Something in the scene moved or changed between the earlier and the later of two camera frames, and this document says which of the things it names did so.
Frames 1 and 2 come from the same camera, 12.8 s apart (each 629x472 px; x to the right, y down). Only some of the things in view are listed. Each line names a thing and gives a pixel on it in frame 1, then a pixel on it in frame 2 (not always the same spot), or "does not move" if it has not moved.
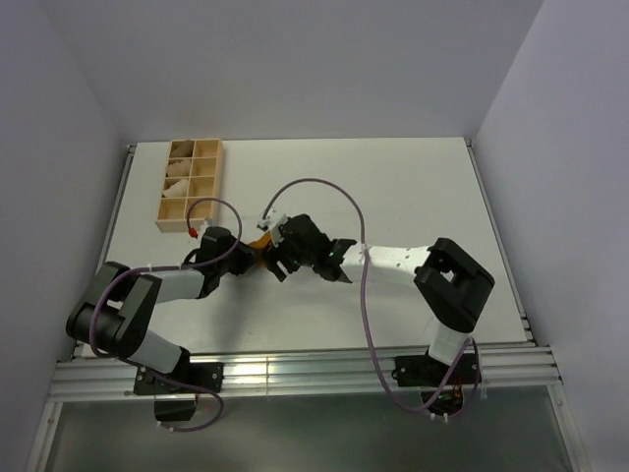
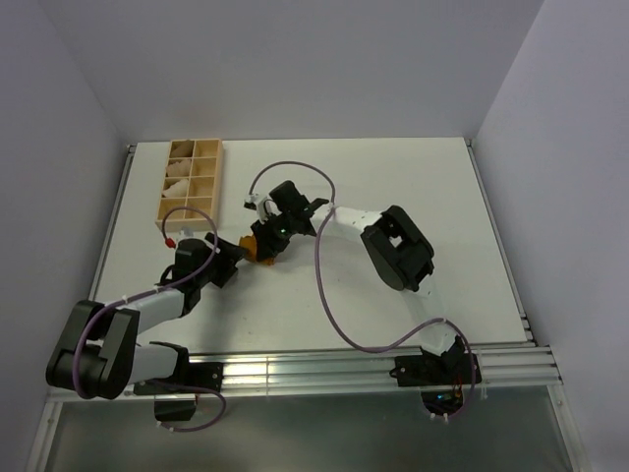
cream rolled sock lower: (178, 190) does not move
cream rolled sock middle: (180, 169) does not move
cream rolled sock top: (185, 150) does not move
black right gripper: (274, 254) to (266, 246)
